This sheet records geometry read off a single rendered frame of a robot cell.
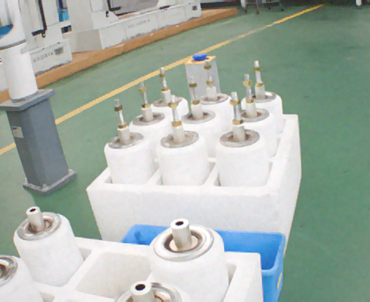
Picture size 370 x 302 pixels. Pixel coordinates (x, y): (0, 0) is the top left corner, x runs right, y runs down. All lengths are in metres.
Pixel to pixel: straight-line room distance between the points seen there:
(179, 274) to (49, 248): 0.21
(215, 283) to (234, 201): 0.27
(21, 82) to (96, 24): 2.33
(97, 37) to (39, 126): 2.29
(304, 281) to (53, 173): 0.86
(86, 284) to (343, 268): 0.49
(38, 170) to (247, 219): 0.75
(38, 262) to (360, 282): 0.57
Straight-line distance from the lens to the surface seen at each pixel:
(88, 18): 3.57
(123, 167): 0.85
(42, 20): 3.17
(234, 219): 0.79
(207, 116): 0.92
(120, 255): 0.67
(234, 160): 0.76
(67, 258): 0.64
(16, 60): 1.28
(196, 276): 0.51
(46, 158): 1.33
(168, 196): 0.80
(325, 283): 0.81
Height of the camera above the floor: 0.56
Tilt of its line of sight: 23 degrees down
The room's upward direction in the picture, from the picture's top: 10 degrees counter-clockwise
